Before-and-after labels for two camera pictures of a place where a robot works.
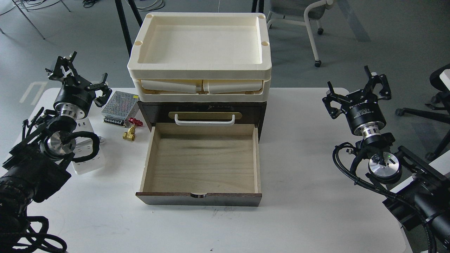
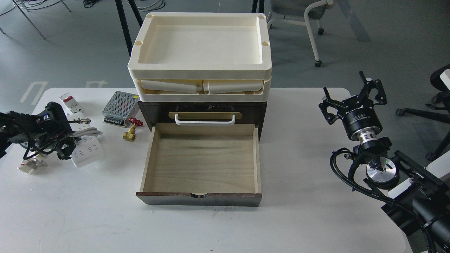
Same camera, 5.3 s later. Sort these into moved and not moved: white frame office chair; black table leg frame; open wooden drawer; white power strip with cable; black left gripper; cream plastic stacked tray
Moved: black left gripper; white power strip with cable
Not moved: cream plastic stacked tray; black table leg frame; open wooden drawer; white frame office chair
